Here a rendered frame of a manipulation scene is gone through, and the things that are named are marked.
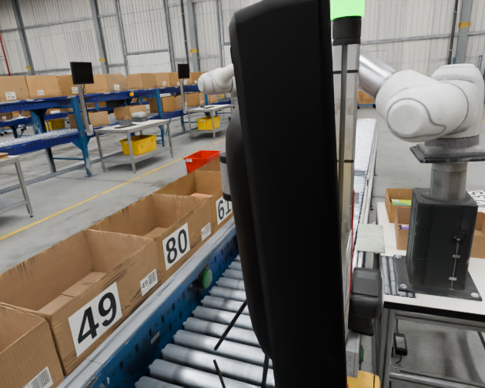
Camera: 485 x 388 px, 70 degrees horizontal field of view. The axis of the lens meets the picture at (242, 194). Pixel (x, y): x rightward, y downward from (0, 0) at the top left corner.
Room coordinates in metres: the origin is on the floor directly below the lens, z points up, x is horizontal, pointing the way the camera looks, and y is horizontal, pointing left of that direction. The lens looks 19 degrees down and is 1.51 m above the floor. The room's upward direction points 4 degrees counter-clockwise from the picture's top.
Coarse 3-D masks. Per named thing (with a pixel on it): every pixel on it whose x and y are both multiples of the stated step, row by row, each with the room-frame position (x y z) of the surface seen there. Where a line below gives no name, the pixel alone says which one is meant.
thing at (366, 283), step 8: (360, 272) 0.67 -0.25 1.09; (368, 272) 0.66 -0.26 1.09; (376, 272) 0.67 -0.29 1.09; (352, 280) 0.65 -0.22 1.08; (360, 280) 0.64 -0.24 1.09; (368, 280) 0.63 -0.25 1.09; (376, 280) 0.63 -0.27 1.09; (352, 288) 0.62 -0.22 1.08; (360, 288) 0.61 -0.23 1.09; (368, 288) 0.61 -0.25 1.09; (376, 288) 0.61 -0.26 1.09; (352, 296) 0.60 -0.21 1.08; (360, 296) 0.59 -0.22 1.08; (368, 296) 0.59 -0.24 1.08; (376, 296) 0.59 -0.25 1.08; (352, 304) 0.59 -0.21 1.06; (360, 304) 0.58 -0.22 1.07; (368, 304) 0.58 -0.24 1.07; (376, 304) 0.58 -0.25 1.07; (352, 312) 0.59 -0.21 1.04; (360, 312) 0.59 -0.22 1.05; (368, 312) 0.58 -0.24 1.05; (376, 312) 0.58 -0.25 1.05; (368, 320) 0.60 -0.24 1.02; (368, 328) 0.60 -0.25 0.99
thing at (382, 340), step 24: (384, 312) 1.01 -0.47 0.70; (408, 312) 0.99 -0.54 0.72; (384, 336) 1.01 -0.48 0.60; (480, 336) 1.48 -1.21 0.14; (384, 360) 1.02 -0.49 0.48; (384, 384) 1.01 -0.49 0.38; (408, 384) 0.98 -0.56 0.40; (432, 384) 0.95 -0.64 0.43; (456, 384) 0.93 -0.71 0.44; (480, 384) 0.93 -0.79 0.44
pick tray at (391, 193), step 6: (390, 192) 1.90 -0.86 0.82; (396, 192) 1.89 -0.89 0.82; (402, 192) 1.88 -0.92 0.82; (408, 192) 1.87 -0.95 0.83; (390, 198) 1.90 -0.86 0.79; (396, 198) 1.89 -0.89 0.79; (402, 198) 1.88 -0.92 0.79; (408, 198) 1.87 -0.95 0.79; (390, 204) 1.65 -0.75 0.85; (390, 210) 1.65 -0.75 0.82; (390, 216) 1.64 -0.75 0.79; (390, 222) 1.64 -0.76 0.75
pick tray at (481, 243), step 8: (400, 208) 1.61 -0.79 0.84; (408, 208) 1.60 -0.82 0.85; (400, 216) 1.61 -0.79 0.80; (408, 216) 1.60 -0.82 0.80; (480, 216) 1.48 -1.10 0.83; (400, 224) 1.60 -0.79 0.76; (408, 224) 1.60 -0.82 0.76; (480, 224) 1.48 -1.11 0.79; (400, 232) 1.36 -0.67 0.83; (480, 232) 1.45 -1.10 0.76; (400, 240) 1.36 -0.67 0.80; (480, 240) 1.25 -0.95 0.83; (400, 248) 1.36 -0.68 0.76; (472, 248) 1.26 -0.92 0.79; (480, 248) 1.25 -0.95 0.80; (472, 256) 1.26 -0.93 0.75; (480, 256) 1.25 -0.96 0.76
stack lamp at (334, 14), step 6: (336, 0) 0.58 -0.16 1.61; (342, 0) 0.57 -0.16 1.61; (348, 0) 0.57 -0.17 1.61; (354, 0) 0.57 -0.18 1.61; (360, 0) 0.57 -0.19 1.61; (336, 6) 0.58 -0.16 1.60; (342, 6) 0.57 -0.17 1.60; (348, 6) 0.57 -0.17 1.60; (354, 6) 0.57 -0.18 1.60; (360, 6) 0.57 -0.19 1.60; (336, 12) 0.58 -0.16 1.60; (342, 12) 0.57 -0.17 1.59; (348, 12) 0.57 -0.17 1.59; (354, 12) 0.57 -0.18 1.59; (360, 12) 0.57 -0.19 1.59
